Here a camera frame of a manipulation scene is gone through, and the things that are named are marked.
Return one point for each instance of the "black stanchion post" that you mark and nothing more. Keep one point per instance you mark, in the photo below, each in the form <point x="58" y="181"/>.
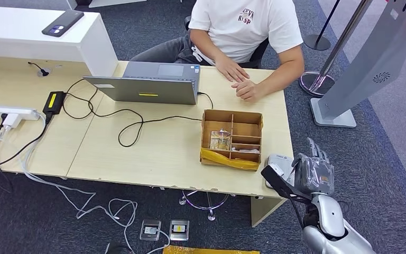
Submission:
<point x="316" y="42"/>

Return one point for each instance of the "chrome stool base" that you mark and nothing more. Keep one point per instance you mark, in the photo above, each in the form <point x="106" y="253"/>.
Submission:
<point x="210" y="207"/>

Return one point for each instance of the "person's right forearm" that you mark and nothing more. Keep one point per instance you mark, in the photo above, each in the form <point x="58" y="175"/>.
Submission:
<point x="203" y="43"/>

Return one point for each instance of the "person's left hand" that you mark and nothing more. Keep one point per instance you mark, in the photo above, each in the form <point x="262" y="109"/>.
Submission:
<point x="248" y="90"/>

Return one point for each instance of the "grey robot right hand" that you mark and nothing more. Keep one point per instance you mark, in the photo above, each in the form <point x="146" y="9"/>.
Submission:
<point x="315" y="175"/>

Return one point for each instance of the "white base board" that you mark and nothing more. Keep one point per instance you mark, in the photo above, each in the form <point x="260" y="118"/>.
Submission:
<point x="115" y="2"/>

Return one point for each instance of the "black smartphone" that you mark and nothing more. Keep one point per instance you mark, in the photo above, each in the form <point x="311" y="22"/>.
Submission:
<point x="63" y="22"/>

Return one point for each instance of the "grey card reader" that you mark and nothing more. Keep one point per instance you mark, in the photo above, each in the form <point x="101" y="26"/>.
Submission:
<point x="287" y="161"/>

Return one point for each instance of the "room key card pack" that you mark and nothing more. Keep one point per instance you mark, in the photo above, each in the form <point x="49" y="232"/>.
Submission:
<point x="220" y="141"/>

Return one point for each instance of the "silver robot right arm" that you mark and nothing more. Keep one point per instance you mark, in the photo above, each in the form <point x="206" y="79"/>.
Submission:
<point x="329" y="217"/>

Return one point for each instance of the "person's left forearm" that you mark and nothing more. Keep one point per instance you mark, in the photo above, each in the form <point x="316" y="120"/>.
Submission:
<point x="287" y="72"/>

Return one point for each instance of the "white charger plug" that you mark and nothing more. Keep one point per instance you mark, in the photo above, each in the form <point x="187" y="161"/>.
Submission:
<point x="11" y="121"/>

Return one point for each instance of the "person's right hand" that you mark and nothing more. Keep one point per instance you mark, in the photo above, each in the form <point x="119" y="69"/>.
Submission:
<point x="231" y="70"/>

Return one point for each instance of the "person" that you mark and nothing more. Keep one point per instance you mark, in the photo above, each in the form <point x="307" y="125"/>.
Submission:
<point x="241" y="31"/>

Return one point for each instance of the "wooden divided organizer box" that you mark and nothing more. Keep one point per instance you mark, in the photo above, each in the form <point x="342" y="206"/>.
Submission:
<point x="217" y="117"/>

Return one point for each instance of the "black office chair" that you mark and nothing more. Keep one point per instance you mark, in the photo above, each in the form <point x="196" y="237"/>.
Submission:
<point x="257" y="56"/>

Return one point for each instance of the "floor socket with white plug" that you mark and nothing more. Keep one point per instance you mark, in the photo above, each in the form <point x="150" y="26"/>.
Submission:
<point x="150" y="230"/>

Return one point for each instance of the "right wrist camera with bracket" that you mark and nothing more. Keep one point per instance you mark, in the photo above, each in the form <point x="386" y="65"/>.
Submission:
<point x="276" y="182"/>

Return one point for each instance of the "white counter shelf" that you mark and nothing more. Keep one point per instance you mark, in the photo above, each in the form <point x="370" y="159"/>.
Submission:
<point x="14" y="31"/>

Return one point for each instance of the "grey kiosk stand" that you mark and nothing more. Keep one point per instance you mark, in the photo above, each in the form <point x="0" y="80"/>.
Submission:
<point x="371" y="59"/>

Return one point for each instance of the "black laptop power adapter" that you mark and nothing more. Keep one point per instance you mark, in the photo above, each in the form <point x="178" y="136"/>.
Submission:
<point x="54" y="102"/>

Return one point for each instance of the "white card in box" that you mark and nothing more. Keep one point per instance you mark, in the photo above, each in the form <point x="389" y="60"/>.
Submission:
<point x="246" y="150"/>

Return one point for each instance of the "grey laptop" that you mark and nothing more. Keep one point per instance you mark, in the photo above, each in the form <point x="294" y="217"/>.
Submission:
<point x="143" y="89"/>

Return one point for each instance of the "chrome stanchion post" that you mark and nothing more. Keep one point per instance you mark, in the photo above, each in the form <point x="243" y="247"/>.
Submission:
<point x="315" y="84"/>

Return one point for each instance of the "yellow taped board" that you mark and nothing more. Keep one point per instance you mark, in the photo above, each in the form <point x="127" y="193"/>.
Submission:
<point x="210" y="250"/>

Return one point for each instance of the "white power strip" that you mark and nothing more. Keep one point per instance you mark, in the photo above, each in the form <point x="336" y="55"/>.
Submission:
<point x="21" y="111"/>

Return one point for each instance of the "floor socket with yellow label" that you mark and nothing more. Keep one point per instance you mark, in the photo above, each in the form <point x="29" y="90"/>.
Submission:
<point x="179" y="229"/>

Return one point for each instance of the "wooden desk side panel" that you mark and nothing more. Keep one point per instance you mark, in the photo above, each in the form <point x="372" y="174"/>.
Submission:
<point x="262" y="210"/>

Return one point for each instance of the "black floor object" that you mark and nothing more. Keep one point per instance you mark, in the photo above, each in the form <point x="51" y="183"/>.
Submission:
<point x="117" y="249"/>

